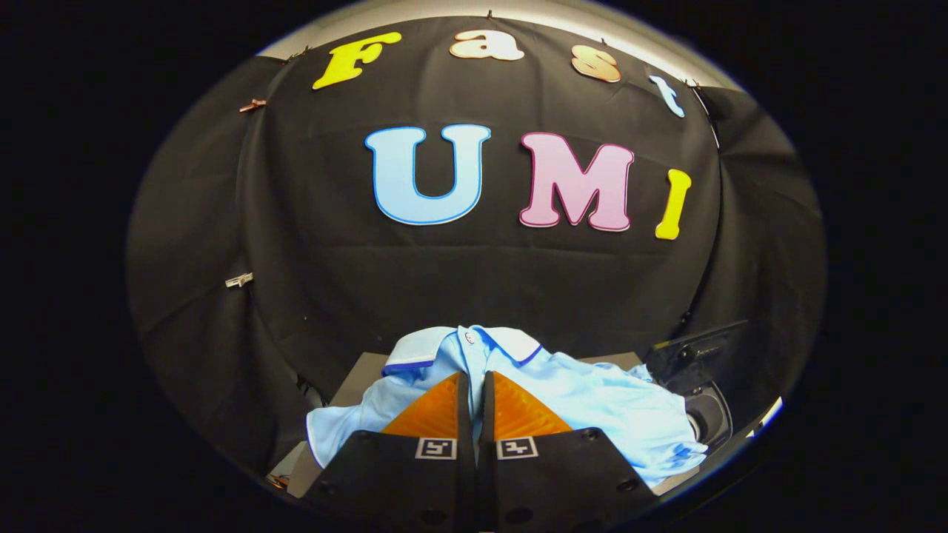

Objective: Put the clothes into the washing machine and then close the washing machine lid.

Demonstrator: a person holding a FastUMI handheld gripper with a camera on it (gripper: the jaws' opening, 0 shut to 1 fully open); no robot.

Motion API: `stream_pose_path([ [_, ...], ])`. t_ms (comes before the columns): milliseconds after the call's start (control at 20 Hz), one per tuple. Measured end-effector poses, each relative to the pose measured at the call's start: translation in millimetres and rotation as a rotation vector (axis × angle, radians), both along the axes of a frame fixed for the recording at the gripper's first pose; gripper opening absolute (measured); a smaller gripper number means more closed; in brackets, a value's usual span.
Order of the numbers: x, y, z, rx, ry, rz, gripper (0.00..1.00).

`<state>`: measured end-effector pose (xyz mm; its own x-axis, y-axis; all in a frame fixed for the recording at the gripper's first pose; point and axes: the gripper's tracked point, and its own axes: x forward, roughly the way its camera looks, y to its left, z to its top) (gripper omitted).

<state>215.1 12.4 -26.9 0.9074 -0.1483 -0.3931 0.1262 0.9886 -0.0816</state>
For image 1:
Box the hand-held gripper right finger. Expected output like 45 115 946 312
478 370 660 533

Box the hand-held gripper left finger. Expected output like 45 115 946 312
300 372 477 533

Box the light blue polo shirt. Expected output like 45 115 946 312
306 324 708 489

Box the dark grey washing machine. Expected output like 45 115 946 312
680 379 783 454

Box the grey cabinet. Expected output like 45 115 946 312
267 351 701 499

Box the black backdrop cloth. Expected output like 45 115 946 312
126 15 827 475

